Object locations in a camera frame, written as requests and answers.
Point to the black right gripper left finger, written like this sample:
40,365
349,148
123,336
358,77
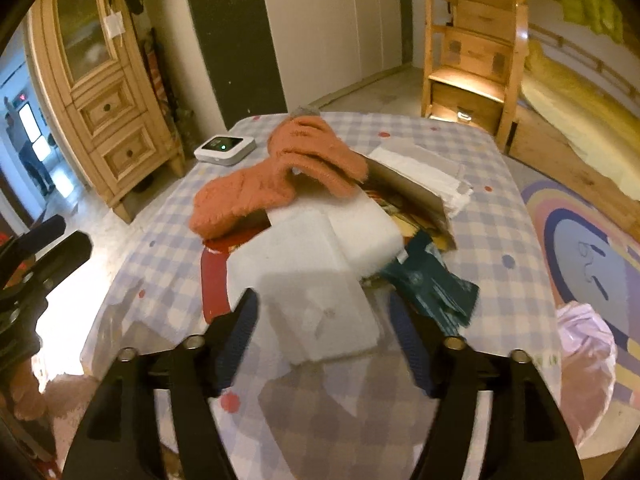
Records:
119,436

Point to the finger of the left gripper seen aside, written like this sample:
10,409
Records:
60,257

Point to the dark teal snack wrapper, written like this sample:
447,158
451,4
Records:
420,275

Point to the white foam block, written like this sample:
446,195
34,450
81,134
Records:
313,299

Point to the white paper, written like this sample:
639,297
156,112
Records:
441,176

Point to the orange fuzzy sock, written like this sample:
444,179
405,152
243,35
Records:
306,144

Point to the white tissue paper pack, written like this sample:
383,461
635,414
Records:
368,237

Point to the blue checked tablecloth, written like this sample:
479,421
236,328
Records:
324,391

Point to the rainbow oval rug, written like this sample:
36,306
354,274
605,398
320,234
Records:
591,261

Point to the wooden cabinet with glass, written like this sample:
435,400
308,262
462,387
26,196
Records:
102,99

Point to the white router device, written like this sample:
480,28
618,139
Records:
225,150

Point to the wooden bunk bed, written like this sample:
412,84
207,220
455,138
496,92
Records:
614,69

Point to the yellow bedding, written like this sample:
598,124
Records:
600,130

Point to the white wardrobe with holes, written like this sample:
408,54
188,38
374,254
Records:
272,56

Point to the wooden staircase drawers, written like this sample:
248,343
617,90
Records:
474,58

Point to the green puffer jacket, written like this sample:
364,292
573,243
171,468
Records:
602,17

